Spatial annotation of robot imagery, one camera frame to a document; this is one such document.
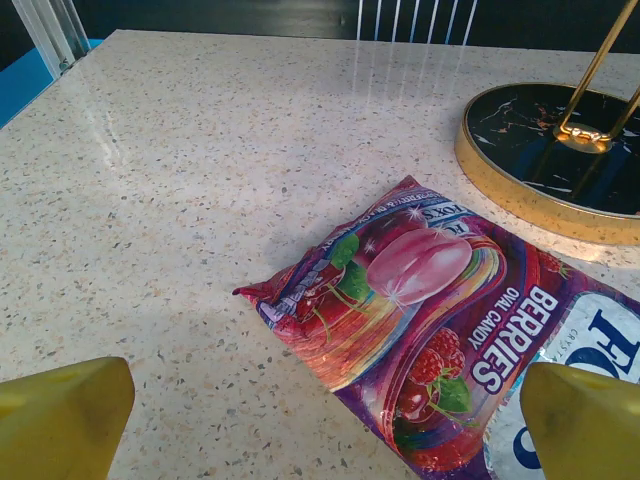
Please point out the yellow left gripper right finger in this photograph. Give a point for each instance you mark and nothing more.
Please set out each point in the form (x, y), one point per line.
(590, 430)

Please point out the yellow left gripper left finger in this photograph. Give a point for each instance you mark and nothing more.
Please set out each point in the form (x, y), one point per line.
(60, 420)

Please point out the purple berries candy bag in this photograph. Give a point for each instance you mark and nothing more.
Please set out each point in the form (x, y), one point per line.
(425, 300)

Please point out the aluminium frame post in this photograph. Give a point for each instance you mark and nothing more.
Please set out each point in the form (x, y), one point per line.
(50, 30)

